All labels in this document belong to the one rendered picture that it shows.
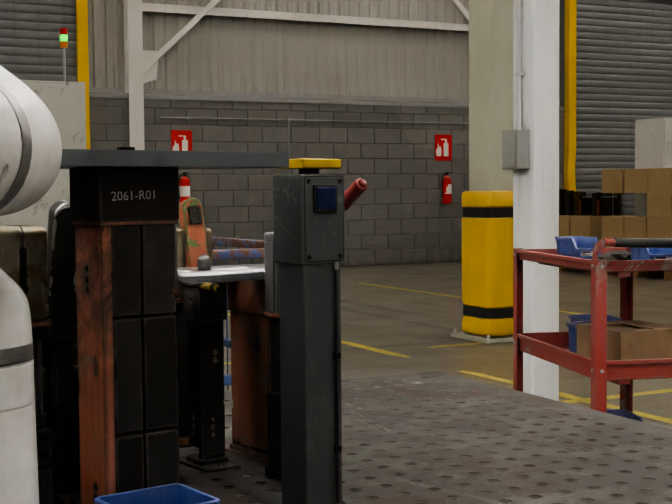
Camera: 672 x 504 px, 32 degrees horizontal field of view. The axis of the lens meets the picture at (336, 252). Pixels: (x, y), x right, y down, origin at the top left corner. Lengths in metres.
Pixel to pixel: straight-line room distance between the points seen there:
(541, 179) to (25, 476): 4.71
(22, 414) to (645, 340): 2.96
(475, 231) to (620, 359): 5.12
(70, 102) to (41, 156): 8.70
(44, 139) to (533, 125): 4.63
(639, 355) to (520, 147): 1.98
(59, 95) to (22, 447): 8.75
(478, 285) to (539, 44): 3.48
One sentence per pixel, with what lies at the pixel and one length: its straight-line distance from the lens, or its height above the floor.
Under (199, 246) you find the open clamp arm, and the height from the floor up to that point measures 1.03.
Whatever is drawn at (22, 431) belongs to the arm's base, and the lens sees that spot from 1.00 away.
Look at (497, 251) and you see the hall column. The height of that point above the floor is 0.66.
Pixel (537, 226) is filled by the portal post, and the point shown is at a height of 0.94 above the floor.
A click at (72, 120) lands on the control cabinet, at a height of 1.69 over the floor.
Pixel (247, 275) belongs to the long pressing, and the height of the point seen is 1.00.
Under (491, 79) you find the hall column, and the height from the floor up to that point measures 1.91.
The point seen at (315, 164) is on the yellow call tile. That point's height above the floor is 1.15.
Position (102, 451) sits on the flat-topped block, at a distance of 1.37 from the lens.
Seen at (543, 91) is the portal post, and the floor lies 1.57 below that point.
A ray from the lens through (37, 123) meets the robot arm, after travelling 1.03.
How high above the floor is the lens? 1.12
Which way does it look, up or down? 3 degrees down
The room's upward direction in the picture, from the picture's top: 1 degrees counter-clockwise
